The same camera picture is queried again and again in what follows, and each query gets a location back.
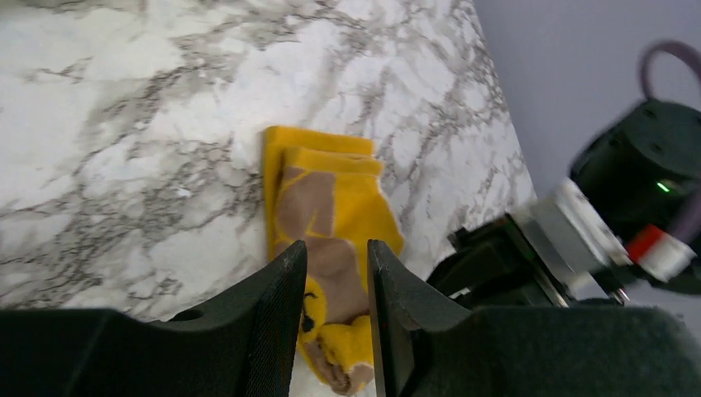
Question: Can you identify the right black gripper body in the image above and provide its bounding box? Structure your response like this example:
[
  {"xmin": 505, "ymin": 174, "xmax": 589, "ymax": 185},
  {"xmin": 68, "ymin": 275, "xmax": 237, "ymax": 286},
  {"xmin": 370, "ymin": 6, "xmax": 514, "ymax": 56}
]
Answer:
[{"xmin": 569, "ymin": 98, "xmax": 701, "ymax": 294}]

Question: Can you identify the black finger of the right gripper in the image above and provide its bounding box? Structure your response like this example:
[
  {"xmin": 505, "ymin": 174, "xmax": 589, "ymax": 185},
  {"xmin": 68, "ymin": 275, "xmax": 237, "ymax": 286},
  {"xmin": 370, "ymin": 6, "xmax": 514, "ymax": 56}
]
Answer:
[{"xmin": 427, "ymin": 214, "xmax": 570, "ymax": 309}]

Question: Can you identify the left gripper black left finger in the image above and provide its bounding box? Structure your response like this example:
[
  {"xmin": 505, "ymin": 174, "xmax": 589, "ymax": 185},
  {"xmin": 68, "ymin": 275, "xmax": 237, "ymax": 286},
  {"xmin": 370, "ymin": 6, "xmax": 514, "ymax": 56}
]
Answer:
[{"xmin": 1, "ymin": 241, "xmax": 307, "ymax": 396}]

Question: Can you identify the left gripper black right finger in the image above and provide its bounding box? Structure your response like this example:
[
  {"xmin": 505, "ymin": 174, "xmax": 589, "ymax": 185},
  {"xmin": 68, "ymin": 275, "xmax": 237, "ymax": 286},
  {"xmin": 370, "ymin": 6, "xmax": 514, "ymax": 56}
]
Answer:
[{"xmin": 368, "ymin": 240, "xmax": 700, "ymax": 396}]

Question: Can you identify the yellow towel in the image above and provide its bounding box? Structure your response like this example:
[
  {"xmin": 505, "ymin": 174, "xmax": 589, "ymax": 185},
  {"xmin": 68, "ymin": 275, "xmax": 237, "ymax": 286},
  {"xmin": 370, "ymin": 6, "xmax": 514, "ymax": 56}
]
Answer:
[{"xmin": 263, "ymin": 126, "xmax": 404, "ymax": 396}]

